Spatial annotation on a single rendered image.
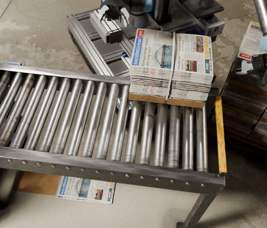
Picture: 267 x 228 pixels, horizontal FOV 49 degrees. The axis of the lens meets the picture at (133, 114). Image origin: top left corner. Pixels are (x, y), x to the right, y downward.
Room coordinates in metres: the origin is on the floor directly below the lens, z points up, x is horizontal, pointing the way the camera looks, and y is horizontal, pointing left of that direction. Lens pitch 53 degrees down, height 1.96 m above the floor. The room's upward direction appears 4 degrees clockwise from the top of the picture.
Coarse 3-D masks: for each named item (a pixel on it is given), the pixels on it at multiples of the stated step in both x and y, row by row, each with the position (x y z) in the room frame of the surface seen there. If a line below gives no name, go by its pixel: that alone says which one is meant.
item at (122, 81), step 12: (12, 72) 1.09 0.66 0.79; (24, 72) 1.09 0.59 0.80; (36, 72) 1.10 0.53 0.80; (48, 72) 1.10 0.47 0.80; (60, 72) 1.11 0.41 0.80; (72, 72) 1.11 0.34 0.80; (48, 84) 1.08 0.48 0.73; (60, 84) 1.08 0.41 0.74; (72, 84) 1.07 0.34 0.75; (84, 84) 1.07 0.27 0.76; (96, 84) 1.06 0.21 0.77; (108, 84) 1.06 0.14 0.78; (120, 84) 1.06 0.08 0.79; (120, 96) 1.06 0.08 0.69
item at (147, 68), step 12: (144, 36) 1.17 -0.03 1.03; (156, 36) 1.17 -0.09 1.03; (144, 48) 1.08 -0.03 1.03; (156, 48) 1.08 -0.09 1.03; (132, 60) 0.99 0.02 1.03; (144, 60) 0.99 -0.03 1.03; (156, 60) 1.00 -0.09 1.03; (132, 72) 0.95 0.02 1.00; (144, 72) 0.95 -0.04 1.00; (156, 72) 0.94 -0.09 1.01; (132, 84) 0.95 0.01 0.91; (144, 84) 0.94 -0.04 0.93; (156, 84) 0.94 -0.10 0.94; (156, 96) 0.94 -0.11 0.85
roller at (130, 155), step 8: (136, 104) 0.92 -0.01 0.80; (136, 112) 0.87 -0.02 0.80; (136, 120) 0.83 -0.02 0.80; (136, 128) 0.78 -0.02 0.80; (128, 136) 0.74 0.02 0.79; (136, 136) 0.74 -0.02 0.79; (128, 144) 0.69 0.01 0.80; (136, 144) 0.70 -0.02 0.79; (128, 152) 0.65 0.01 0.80; (128, 160) 0.61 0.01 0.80
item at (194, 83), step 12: (180, 36) 1.19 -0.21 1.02; (192, 36) 1.20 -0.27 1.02; (204, 36) 1.20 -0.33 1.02; (180, 48) 1.10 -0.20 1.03; (192, 48) 1.10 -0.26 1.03; (204, 48) 1.10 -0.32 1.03; (180, 60) 1.01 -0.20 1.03; (192, 60) 1.02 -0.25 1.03; (204, 60) 1.02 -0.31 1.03; (180, 72) 0.94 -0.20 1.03; (192, 72) 0.94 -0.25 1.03; (204, 72) 0.94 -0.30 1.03; (180, 84) 0.93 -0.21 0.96; (192, 84) 0.93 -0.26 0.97; (204, 84) 0.92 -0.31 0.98; (180, 96) 0.93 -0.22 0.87; (192, 96) 0.93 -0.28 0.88; (204, 96) 0.92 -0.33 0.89
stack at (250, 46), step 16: (256, 32) 1.52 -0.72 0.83; (240, 48) 1.37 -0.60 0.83; (256, 48) 1.37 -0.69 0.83; (240, 64) 1.29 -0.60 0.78; (240, 80) 1.27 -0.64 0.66; (256, 80) 1.24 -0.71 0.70; (224, 96) 1.29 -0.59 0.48; (240, 96) 1.25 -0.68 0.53; (256, 96) 1.22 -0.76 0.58; (224, 112) 1.28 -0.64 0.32; (256, 112) 1.21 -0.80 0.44; (208, 128) 1.30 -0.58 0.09; (240, 128) 1.22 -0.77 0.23; (256, 128) 1.19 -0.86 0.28; (240, 144) 1.22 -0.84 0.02; (256, 144) 1.16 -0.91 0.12
